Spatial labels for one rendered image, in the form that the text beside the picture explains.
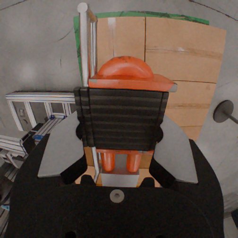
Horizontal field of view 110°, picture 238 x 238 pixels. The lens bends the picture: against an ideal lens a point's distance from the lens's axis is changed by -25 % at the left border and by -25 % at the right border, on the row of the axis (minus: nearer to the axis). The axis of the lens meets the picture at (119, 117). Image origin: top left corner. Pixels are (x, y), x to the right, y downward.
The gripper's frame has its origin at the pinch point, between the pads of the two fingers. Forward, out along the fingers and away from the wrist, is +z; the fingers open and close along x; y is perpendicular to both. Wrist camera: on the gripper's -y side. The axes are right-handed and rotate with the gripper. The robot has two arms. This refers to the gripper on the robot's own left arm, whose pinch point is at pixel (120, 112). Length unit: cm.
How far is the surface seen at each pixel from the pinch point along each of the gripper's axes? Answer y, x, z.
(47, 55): -11, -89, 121
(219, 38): -27, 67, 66
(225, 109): 47, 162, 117
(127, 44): -14, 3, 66
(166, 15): -53, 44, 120
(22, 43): -31, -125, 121
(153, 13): -53, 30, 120
